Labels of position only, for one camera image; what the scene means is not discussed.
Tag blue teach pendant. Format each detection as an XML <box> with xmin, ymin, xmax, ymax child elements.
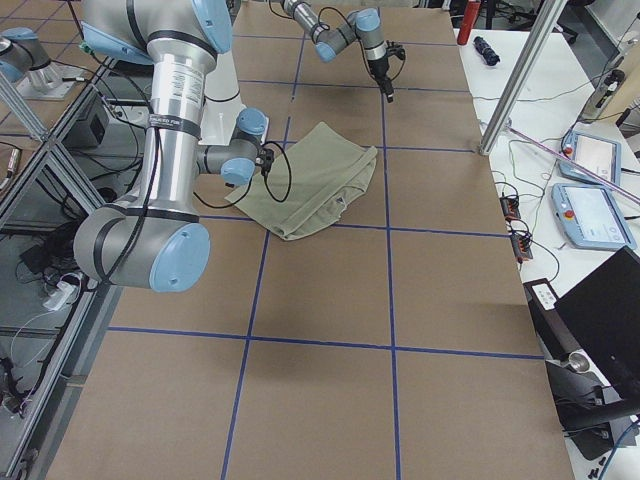
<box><xmin>561</xmin><ymin>130</ymin><xmax>621</xmax><ymax>185</ymax></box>
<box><xmin>551</xmin><ymin>183</ymin><xmax>637</xmax><ymax>251</ymax></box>

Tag near blue teach pendant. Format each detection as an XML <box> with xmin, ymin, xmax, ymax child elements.
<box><xmin>551</xmin><ymin>183</ymin><xmax>637</xmax><ymax>251</ymax></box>

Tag folded dark blue umbrella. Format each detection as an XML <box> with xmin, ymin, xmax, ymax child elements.
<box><xmin>473</xmin><ymin>36</ymin><xmax>500</xmax><ymax>67</ymax></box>

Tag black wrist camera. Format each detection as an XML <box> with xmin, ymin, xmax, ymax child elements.
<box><xmin>256</xmin><ymin>146</ymin><xmax>275</xmax><ymax>178</ymax></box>
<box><xmin>386</xmin><ymin>41</ymin><xmax>406</xmax><ymax>61</ymax></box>

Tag red cylinder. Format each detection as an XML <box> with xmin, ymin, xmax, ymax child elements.
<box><xmin>456</xmin><ymin>0</ymin><xmax>481</xmax><ymax>46</ymax></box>

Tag far blue teach pendant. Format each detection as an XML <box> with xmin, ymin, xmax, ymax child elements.
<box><xmin>561</xmin><ymin>130</ymin><xmax>621</xmax><ymax>185</ymax></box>

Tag aluminium frame post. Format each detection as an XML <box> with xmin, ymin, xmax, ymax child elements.
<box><xmin>478</xmin><ymin>0</ymin><xmax>568</xmax><ymax>156</ymax></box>

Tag black laptop computer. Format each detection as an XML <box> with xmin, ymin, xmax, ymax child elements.
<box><xmin>523</xmin><ymin>245</ymin><xmax>640</xmax><ymax>461</ymax></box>

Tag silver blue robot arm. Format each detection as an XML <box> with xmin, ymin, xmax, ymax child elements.
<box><xmin>74</xmin><ymin>1</ymin><xmax>267</xmax><ymax>292</ymax></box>
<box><xmin>267</xmin><ymin>1</ymin><xmax>406</xmax><ymax>103</ymax></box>

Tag olive green long-sleeve shirt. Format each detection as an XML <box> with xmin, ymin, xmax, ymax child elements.
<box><xmin>225</xmin><ymin>122</ymin><xmax>378</xmax><ymax>241</ymax></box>

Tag aluminium frame rail structure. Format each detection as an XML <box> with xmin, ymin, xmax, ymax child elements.
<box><xmin>1</xmin><ymin>60</ymin><xmax>152</xmax><ymax>479</ymax></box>

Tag reacher grabber stick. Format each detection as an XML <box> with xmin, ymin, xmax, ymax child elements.
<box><xmin>504</xmin><ymin>125</ymin><xmax>640</xmax><ymax>205</ymax></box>

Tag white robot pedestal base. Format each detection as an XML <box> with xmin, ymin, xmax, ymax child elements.
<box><xmin>201</xmin><ymin>51</ymin><xmax>245</xmax><ymax>145</ymax></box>

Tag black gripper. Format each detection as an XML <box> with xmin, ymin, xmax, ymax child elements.
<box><xmin>368</xmin><ymin>57</ymin><xmax>394</xmax><ymax>103</ymax></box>

